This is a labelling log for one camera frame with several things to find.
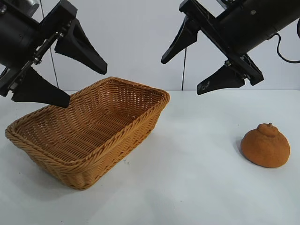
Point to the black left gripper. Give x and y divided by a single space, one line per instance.
18 39

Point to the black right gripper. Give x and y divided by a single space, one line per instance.
243 28

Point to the woven tan wicker basket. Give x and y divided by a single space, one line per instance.
70 138

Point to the orange fruit with knobbed top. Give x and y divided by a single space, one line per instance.
266 150

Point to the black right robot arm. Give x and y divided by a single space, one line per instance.
286 11

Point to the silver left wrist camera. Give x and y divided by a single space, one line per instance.
31 5

